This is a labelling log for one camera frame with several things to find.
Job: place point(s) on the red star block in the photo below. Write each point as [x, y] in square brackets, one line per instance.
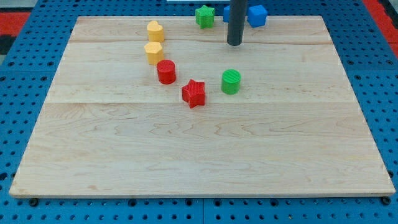
[194, 93]

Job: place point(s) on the green star block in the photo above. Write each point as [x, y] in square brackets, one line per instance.
[204, 16]

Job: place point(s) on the green cylinder block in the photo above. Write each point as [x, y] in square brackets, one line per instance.
[230, 81]

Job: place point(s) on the red cylinder block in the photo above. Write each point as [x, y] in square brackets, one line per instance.
[166, 71]

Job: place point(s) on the yellow hexagon block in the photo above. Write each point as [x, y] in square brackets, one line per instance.
[154, 52]

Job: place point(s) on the yellow heart block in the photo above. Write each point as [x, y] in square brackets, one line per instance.
[155, 32]

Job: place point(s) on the light wooden board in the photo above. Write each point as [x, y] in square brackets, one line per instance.
[109, 129]

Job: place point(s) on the blue block behind rod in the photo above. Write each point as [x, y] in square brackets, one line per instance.
[226, 12]

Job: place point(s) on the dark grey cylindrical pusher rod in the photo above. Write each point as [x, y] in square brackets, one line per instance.
[237, 14]

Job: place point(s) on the blue cube block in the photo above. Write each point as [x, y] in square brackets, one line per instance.
[257, 15]

